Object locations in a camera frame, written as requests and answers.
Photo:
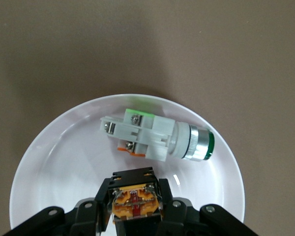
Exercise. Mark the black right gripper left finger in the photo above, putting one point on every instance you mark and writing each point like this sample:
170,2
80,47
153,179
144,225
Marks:
102,206

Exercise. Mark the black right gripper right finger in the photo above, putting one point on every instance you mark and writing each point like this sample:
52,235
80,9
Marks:
166,201

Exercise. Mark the black orange switch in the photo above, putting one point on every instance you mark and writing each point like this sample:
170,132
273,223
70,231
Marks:
135,199

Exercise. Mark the pink round plate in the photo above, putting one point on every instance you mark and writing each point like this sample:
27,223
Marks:
64,159

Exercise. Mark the white green push-button switch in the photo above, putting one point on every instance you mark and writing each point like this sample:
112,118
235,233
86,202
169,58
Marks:
152,137

